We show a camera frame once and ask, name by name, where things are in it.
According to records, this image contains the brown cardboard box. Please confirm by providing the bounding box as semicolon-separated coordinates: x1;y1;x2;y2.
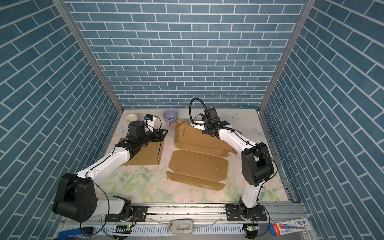
124;142;163;166

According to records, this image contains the white red blue carton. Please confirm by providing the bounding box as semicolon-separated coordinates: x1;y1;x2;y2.
269;218;312;237

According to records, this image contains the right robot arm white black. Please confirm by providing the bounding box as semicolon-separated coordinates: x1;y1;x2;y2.
202;108;275;220

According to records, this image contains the lavender speckled ceramic cup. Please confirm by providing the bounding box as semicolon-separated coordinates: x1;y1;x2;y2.
163;109;179;126

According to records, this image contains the grey plastic handle clamp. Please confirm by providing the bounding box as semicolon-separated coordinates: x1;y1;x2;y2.
168;219;194;235

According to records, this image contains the brown cardboard sheet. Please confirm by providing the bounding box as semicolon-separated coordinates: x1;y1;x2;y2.
167;121;238;191

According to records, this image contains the white slotted cable duct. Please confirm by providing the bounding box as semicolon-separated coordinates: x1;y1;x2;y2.
92;224;247;236

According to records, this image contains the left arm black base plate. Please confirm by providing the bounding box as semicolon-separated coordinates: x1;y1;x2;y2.
105;206;149;224

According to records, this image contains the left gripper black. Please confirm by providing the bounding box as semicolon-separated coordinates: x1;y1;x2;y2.
137;127;168;147

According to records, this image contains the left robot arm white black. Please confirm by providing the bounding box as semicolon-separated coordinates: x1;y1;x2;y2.
52;121;168;223

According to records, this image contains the small green circuit board right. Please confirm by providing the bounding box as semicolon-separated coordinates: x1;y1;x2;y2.
245;224;259;232

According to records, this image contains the aluminium mounting rail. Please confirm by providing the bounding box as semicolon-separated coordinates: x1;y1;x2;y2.
61;203;308;226

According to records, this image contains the white ceramic mug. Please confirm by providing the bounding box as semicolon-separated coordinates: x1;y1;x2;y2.
125;114;138;123

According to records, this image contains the blue tool at bottom left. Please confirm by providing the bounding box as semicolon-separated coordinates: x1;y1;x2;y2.
55;227;94;240

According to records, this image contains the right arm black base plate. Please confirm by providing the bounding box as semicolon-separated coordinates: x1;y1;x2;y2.
225;204;267;222

